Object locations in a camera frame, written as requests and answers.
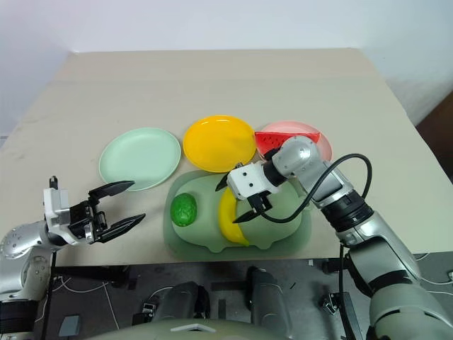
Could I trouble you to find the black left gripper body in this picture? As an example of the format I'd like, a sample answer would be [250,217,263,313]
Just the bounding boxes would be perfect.
[69,199,109,244]

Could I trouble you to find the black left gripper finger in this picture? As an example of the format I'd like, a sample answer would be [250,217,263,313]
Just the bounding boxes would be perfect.
[88,180,136,205]
[95,213,147,244]

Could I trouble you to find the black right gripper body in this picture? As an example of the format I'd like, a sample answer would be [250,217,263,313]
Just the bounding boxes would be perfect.
[246,191,273,214]

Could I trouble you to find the light green plate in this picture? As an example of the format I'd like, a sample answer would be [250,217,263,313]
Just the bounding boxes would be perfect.
[98,127,182,193]

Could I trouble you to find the yellow plate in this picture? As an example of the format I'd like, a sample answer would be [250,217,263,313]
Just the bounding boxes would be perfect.
[183,114,257,174]

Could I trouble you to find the pink plate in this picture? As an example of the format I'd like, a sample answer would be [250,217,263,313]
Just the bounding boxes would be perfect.
[255,120,334,167]

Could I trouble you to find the yellow banana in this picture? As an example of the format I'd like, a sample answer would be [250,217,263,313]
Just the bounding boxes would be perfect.
[217,187,250,247]

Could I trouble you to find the pale green tray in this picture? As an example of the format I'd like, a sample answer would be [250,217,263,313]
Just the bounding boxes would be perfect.
[162,169,313,256]

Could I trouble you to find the green bumpy round fruit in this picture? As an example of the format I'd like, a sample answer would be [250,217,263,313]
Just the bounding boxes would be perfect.
[170,192,199,227]

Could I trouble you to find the red watermelon slice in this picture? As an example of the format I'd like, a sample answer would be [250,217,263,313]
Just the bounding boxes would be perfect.
[254,131,321,154]

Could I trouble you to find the dark grey rounded shape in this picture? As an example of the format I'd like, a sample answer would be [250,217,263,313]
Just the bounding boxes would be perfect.
[246,265,297,336]
[143,280,210,325]

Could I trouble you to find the small grey floor box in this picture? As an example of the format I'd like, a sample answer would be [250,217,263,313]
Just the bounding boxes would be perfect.
[57,315,81,338]

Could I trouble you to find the grey-green rounded robot chest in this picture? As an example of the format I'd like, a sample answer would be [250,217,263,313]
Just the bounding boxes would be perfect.
[84,314,298,340]

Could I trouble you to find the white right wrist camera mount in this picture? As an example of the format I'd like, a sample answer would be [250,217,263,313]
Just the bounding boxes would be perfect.
[227,161,274,202]

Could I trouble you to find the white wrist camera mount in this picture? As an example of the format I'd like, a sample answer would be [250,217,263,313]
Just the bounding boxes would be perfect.
[42,175,71,227]
[227,161,274,202]

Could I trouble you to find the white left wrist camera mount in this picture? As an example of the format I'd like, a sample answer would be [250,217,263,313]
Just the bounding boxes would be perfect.
[42,175,71,227]

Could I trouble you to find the black table frame bar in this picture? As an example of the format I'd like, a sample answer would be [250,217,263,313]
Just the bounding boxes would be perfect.
[52,264,132,288]

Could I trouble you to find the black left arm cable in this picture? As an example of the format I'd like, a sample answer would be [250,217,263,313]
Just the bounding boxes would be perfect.
[42,247,59,340]

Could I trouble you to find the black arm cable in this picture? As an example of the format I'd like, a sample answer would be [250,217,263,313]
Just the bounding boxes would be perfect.
[337,242,356,340]
[42,247,59,340]

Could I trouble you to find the thin white floor cable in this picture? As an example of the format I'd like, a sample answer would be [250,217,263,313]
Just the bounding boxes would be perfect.
[412,251,453,285]
[38,276,121,329]

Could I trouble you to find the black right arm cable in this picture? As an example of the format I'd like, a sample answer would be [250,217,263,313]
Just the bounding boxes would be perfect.
[337,242,356,340]

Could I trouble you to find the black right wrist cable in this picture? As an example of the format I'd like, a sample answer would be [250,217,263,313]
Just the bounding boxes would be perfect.
[260,153,374,224]

